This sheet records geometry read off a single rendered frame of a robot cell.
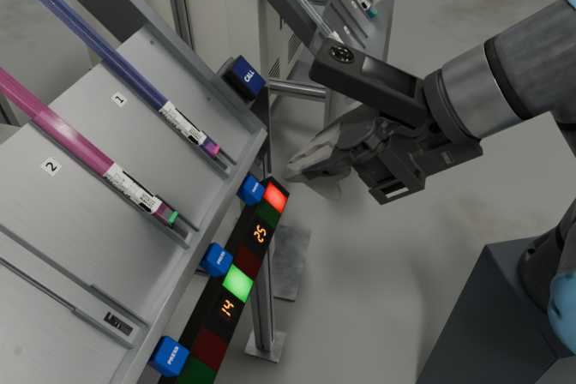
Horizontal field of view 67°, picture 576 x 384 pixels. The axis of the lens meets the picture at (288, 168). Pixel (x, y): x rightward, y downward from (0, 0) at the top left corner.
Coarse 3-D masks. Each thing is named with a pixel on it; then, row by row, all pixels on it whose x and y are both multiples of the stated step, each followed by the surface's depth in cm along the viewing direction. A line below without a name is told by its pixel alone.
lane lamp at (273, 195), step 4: (268, 184) 60; (272, 184) 61; (268, 188) 60; (272, 188) 60; (276, 188) 61; (268, 192) 60; (272, 192) 60; (276, 192) 61; (280, 192) 61; (264, 196) 59; (268, 196) 59; (272, 196) 60; (276, 196) 60; (280, 196) 61; (284, 196) 61; (268, 200) 59; (272, 200) 59; (276, 200) 60; (280, 200) 61; (284, 200) 61; (272, 204) 59; (276, 204) 60; (280, 204) 60; (284, 204) 61; (276, 208) 59; (280, 208) 60; (280, 212) 60
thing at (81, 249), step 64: (128, 128) 46; (0, 192) 36; (64, 192) 39; (192, 192) 49; (0, 256) 34; (64, 256) 37; (128, 256) 41; (0, 320) 32; (64, 320) 35; (128, 320) 39
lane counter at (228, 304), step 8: (224, 296) 48; (216, 304) 47; (224, 304) 48; (232, 304) 49; (216, 312) 47; (224, 312) 48; (232, 312) 48; (224, 320) 47; (232, 320) 48; (232, 328) 48
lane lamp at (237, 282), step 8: (232, 264) 51; (232, 272) 50; (240, 272) 51; (232, 280) 50; (240, 280) 51; (248, 280) 51; (232, 288) 49; (240, 288) 50; (248, 288) 51; (240, 296) 50
